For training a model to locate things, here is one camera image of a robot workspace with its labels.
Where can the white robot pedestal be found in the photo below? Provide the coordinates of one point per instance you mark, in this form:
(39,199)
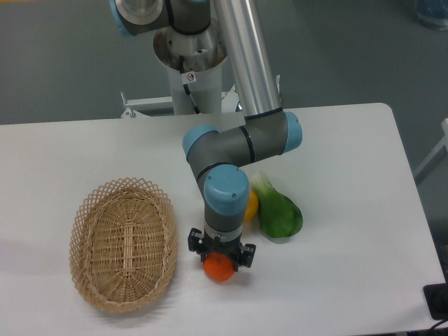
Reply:
(196,87)

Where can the orange mandarin fruit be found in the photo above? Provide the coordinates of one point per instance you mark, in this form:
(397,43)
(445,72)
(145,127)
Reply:
(218,267)

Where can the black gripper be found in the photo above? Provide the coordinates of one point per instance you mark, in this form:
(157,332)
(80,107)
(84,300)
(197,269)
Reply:
(203,245)

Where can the green bok choy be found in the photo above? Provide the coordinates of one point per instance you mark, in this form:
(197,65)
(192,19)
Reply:
(279,216)

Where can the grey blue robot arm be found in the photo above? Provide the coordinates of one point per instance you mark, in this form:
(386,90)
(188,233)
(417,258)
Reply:
(216,158)

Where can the woven wicker basket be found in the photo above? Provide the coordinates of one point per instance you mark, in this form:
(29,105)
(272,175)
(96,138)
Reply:
(123,247)

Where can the black device at table edge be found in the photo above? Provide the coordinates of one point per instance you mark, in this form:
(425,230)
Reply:
(436,299)

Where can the yellow mango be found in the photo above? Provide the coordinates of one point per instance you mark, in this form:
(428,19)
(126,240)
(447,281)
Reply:
(251,207)

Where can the white metal frame right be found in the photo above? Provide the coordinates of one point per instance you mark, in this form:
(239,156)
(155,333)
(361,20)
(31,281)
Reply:
(434,158)

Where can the blue object top right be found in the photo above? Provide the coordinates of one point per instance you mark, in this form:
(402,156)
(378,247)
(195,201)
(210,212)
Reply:
(432,13)

